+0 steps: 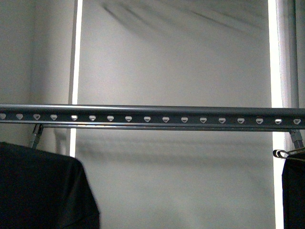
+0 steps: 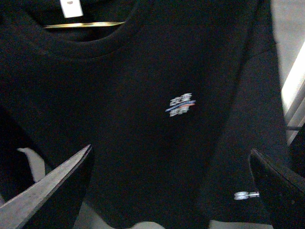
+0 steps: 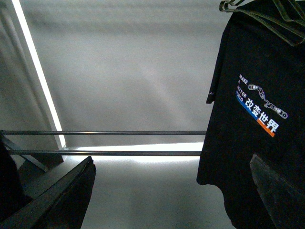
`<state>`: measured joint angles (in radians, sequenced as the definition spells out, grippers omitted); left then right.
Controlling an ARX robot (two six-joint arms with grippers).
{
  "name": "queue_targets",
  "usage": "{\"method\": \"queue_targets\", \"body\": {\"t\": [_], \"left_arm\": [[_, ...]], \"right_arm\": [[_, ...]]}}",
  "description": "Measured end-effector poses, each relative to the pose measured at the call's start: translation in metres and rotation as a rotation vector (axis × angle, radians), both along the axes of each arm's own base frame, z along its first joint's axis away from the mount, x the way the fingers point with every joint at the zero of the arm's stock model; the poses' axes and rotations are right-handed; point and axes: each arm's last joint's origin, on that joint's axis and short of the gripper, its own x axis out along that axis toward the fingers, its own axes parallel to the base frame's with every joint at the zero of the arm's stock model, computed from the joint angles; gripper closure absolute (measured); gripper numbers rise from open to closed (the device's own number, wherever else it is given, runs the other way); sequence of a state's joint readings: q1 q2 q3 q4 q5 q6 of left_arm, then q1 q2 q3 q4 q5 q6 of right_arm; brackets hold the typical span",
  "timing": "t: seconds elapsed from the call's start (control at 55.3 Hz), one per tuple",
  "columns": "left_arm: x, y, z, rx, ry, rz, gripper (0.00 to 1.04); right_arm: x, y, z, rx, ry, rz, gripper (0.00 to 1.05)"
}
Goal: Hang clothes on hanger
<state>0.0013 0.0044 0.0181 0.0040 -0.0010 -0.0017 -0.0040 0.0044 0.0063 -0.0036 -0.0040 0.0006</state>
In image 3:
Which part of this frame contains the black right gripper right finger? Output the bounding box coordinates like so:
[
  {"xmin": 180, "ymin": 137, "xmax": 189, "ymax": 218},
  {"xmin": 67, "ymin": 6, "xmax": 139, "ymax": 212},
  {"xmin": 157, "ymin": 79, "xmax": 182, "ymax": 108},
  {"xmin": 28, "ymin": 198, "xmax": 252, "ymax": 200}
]
[{"xmin": 250, "ymin": 154, "xmax": 305, "ymax": 229}]

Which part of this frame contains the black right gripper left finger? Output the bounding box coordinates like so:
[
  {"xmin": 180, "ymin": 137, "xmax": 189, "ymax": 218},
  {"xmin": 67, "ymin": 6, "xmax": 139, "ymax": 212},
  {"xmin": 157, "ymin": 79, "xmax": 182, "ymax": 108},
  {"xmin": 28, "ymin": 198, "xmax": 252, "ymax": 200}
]
[{"xmin": 0, "ymin": 156, "xmax": 96, "ymax": 229}]

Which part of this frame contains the black printed t-shirt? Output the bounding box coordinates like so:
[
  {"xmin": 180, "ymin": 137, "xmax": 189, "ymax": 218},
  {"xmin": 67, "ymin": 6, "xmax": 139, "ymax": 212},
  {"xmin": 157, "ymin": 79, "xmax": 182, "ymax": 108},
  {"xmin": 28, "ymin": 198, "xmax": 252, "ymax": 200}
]
[{"xmin": 197, "ymin": 12, "xmax": 305, "ymax": 229}]

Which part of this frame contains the metal wire clothes hanger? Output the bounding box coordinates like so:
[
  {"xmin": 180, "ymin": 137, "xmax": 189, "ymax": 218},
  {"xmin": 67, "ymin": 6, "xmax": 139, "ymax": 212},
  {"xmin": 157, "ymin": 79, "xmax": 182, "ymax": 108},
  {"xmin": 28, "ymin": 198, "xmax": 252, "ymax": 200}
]
[{"xmin": 219, "ymin": 0, "xmax": 305, "ymax": 47}]

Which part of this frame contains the grey rack support leg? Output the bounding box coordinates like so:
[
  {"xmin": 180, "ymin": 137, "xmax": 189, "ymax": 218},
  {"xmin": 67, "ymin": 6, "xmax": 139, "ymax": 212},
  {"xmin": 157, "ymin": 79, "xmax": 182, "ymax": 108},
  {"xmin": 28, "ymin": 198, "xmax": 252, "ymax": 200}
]
[{"xmin": 1, "ymin": 135, "xmax": 49, "ymax": 172}]

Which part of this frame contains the grey perforated front rack rail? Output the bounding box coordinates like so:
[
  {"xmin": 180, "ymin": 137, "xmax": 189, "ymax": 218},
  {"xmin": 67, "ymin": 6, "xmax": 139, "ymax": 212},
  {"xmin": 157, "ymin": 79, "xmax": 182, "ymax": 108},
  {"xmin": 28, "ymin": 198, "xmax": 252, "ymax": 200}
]
[{"xmin": 9, "ymin": 150, "xmax": 201, "ymax": 156}]

